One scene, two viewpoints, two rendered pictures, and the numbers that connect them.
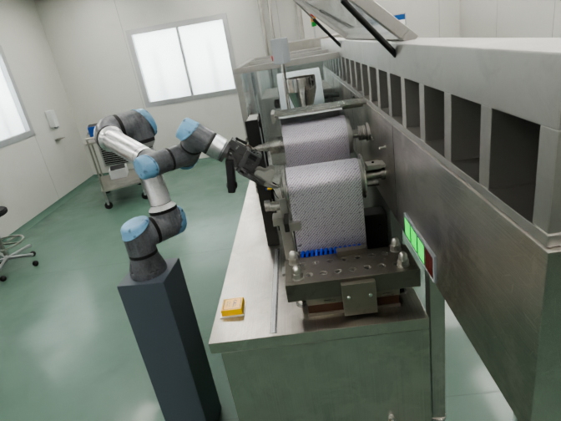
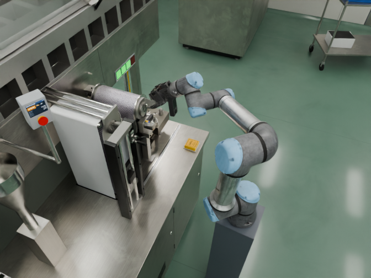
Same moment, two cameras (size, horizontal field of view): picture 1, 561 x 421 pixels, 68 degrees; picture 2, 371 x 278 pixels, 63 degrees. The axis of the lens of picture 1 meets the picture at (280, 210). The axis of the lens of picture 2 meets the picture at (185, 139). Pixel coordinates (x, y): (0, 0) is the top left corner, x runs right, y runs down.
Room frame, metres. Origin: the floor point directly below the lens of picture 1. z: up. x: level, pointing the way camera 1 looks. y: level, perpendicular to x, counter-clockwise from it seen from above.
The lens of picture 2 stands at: (2.41, 0.53, 2.28)
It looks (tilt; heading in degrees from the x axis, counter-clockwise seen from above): 46 degrees down; 196
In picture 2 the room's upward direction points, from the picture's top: 2 degrees clockwise
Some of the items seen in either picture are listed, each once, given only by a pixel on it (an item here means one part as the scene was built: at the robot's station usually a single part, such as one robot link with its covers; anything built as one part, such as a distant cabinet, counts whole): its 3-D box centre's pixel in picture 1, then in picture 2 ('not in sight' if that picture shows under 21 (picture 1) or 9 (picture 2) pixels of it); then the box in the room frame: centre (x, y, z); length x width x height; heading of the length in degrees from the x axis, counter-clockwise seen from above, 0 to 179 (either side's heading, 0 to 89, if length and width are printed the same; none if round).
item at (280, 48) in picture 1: (279, 51); (36, 110); (1.87, -0.11, 1.66); 0.07 x 0.07 x 0.10; 60
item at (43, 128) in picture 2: (285, 87); (50, 142); (1.87, -0.11, 1.51); 0.02 x 0.02 x 0.20
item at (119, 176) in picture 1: (115, 161); not in sight; (5.67, 2.12, 0.51); 0.91 x 0.58 x 1.02; 20
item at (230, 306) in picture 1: (233, 306); (191, 144); (1.18, 0.21, 0.91); 0.07 x 0.07 x 0.02; 86
